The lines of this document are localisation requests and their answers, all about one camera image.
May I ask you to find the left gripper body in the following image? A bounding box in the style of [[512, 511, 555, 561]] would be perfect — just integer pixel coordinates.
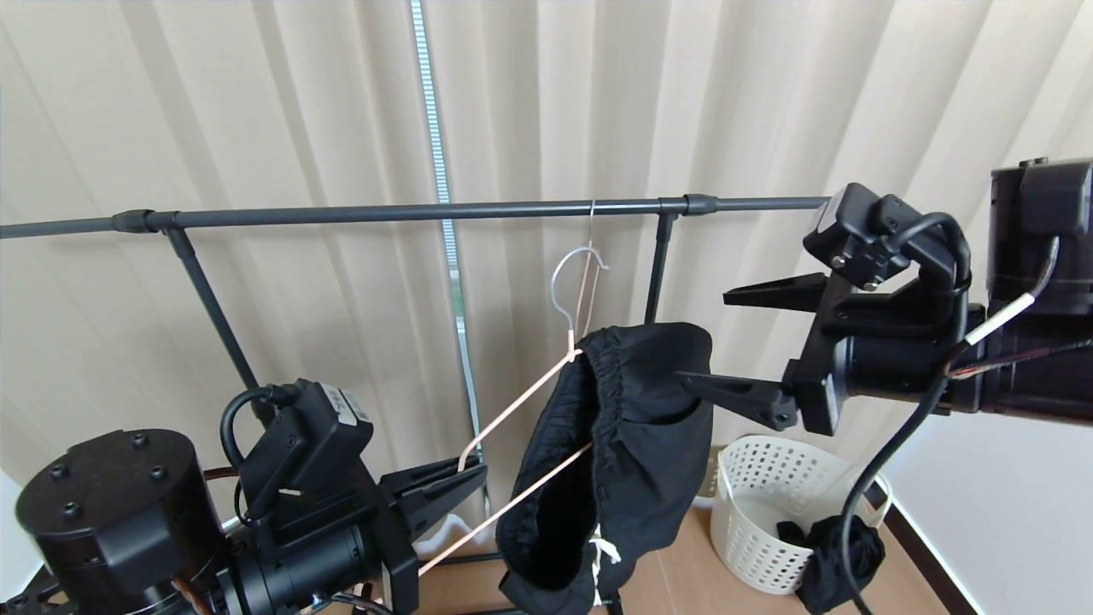
[[218, 481, 421, 615]]

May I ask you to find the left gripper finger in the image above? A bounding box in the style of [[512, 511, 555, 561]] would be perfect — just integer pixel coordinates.
[[401, 468, 490, 549], [380, 458, 488, 507]]

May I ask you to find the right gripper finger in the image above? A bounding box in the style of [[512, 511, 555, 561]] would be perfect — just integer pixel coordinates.
[[723, 273, 827, 311], [676, 372, 800, 431]]

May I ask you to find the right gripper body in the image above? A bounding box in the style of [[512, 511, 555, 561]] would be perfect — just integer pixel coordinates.
[[784, 273, 970, 436]]

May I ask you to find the black garment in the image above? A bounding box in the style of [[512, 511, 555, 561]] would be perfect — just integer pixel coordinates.
[[495, 322, 715, 615], [775, 514, 887, 615]]

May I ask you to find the pink clothes hanger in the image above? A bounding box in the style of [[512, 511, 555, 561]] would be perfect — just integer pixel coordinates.
[[417, 246, 612, 578], [574, 198, 600, 344]]

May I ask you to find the white laundry basket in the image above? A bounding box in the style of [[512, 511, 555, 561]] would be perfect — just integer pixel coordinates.
[[707, 435, 894, 596]]

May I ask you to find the black clothes rack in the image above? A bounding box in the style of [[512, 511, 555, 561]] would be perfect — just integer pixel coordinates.
[[0, 195, 831, 615]]

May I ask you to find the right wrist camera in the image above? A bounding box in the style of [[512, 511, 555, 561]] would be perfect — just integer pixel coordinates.
[[803, 183, 925, 293]]

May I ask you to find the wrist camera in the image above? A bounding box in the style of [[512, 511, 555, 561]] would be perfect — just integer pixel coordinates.
[[803, 183, 925, 293], [235, 379, 375, 524]]

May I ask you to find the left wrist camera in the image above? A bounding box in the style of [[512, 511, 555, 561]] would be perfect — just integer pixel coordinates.
[[235, 379, 375, 524]]

